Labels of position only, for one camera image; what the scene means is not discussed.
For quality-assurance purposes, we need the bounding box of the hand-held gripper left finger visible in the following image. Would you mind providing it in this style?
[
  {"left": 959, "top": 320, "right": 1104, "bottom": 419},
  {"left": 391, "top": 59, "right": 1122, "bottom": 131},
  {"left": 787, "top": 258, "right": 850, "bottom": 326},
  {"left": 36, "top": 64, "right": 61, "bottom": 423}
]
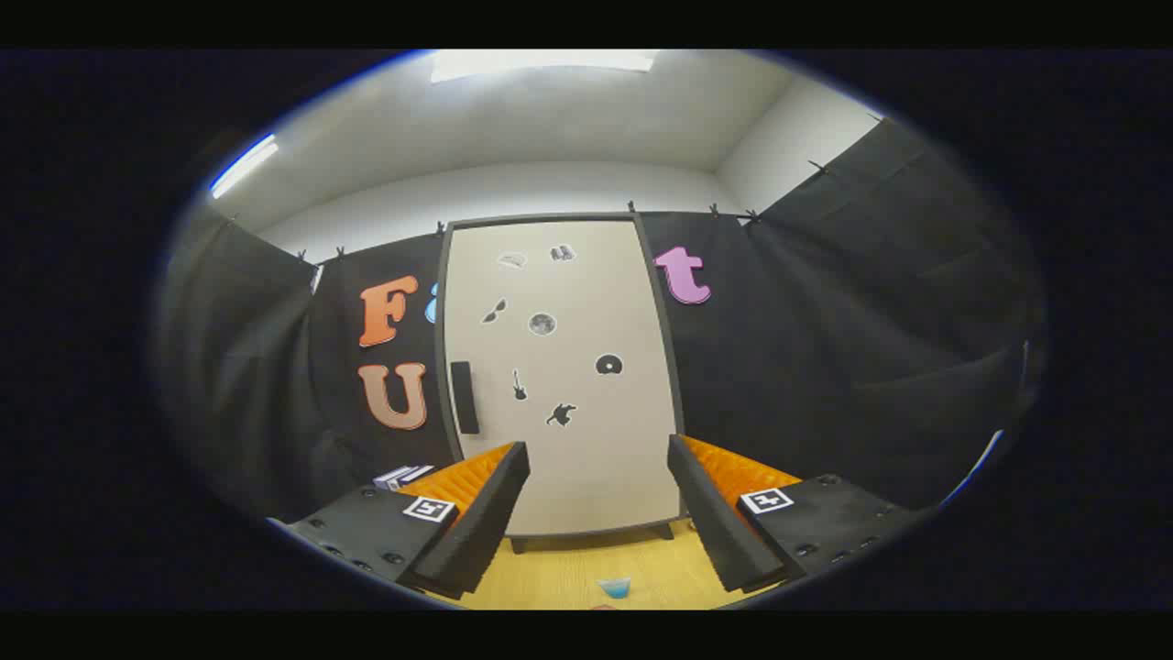
[{"left": 270, "top": 441, "right": 532, "bottom": 601}]

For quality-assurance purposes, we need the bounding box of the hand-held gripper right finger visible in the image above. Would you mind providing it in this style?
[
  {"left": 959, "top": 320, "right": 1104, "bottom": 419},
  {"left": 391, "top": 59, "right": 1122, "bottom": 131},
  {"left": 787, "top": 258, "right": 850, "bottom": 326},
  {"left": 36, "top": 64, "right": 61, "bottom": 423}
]
[{"left": 666, "top": 434, "right": 922, "bottom": 595}]

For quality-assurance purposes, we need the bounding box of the white cabinet door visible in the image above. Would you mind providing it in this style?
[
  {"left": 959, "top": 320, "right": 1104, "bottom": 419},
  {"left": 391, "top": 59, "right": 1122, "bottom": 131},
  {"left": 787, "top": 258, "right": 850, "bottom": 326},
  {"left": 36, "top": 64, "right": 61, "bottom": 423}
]
[{"left": 443, "top": 220, "right": 684, "bottom": 537}]

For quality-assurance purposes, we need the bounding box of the black door handle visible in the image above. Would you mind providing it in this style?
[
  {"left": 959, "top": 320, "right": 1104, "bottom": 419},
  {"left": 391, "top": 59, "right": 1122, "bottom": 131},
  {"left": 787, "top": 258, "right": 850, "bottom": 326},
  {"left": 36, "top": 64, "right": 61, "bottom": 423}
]
[{"left": 450, "top": 361, "right": 481, "bottom": 435}]

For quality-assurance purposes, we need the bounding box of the grey wooden cabinet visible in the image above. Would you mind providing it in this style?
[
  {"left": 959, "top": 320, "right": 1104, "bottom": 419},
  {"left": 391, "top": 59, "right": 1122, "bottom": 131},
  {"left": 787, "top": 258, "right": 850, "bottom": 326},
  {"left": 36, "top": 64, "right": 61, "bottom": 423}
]
[{"left": 433, "top": 213, "right": 688, "bottom": 556}]

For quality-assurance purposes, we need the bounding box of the black backdrop cloth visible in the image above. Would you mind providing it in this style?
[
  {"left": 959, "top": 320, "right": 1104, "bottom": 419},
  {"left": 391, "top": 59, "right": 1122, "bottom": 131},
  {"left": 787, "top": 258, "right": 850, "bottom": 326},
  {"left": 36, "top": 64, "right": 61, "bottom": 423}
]
[{"left": 156, "top": 115, "right": 1046, "bottom": 523}]

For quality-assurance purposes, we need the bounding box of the ceiling strip light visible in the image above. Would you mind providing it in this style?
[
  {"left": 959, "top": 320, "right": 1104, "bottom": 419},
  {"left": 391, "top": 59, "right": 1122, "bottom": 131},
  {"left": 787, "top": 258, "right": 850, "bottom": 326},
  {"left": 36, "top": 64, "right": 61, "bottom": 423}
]
[{"left": 209, "top": 135, "right": 280, "bottom": 200}]

